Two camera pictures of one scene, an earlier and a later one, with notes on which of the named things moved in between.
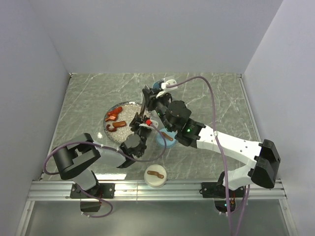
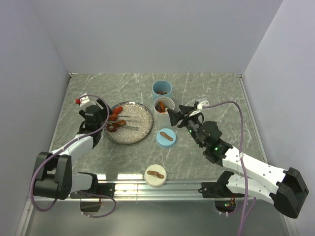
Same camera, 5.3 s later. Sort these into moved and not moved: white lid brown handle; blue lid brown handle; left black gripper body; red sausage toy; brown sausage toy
Moved: left black gripper body
Not moved: white lid brown handle; brown sausage toy; blue lid brown handle; red sausage toy
